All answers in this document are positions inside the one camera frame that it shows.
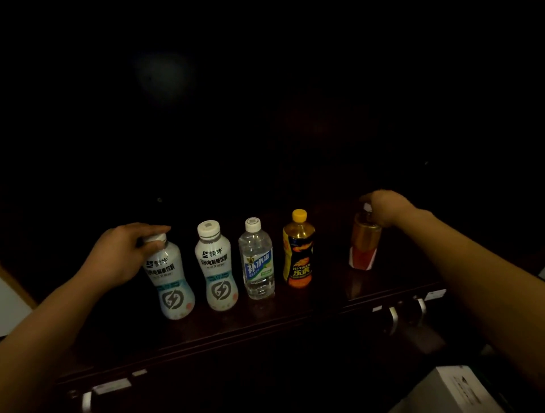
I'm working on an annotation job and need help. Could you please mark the person's left hand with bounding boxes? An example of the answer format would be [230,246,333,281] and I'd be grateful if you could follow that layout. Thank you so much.
[76,222,172,292]

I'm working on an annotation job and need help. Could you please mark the person's right hand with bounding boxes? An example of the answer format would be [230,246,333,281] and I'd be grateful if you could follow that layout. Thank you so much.
[359,189,418,229]

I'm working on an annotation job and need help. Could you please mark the amber tea bottle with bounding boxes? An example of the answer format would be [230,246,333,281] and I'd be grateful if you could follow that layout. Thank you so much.
[349,203,383,271]

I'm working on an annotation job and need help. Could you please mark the yellow cap energy drink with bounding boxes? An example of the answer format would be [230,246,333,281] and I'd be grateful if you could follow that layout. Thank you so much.
[282,209,316,289]

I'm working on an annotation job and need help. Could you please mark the white floral tea box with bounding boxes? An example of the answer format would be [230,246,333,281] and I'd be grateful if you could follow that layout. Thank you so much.
[0,265,38,338]

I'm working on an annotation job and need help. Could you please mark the clear water bottle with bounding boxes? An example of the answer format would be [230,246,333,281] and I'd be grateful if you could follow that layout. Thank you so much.
[238,217,275,301]

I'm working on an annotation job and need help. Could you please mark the person's left forearm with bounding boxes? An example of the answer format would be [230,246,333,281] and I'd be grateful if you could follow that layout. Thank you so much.
[0,272,110,413]

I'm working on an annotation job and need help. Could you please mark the person's right forearm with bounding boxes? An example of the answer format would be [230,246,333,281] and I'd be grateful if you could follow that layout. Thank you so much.
[396,207,545,392]

